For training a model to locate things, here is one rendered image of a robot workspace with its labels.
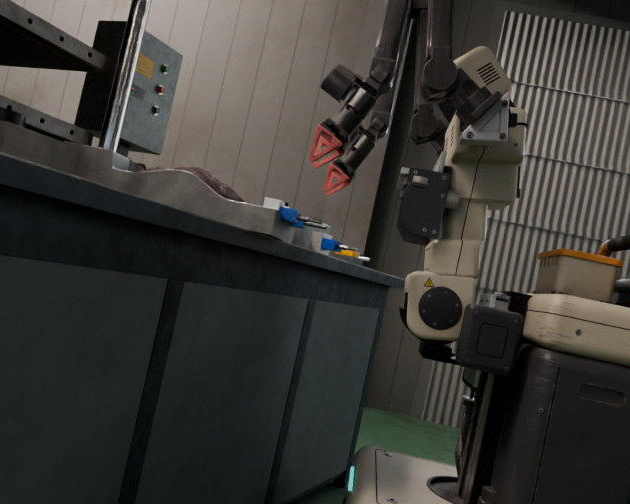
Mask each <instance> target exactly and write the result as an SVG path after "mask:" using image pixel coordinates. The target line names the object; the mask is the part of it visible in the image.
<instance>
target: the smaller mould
mask: <svg viewBox="0 0 630 504"><path fill-rule="evenodd" d="M0 152H2V153H5V154H9V155H12V156H15V157H18V158H21V159H25V160H28V161H31V162H34V163H37V164H40V165H44V166H47V167H50V168H53V169H56V170H59V171H63V172H66V173H69V174H73V170H74V166H75V161H76V157H77V153H78V147H75V146H73V145H70V144H67V143H65V142H62V141H59V140H56V139H54V138H51V137H48V136H46V135H43V134H40V133H38V132H35V131H32V130H29V129H27V128H24V127H21V126H19V125H16V124H13V123H11V122H7V121H0Z"/></svg>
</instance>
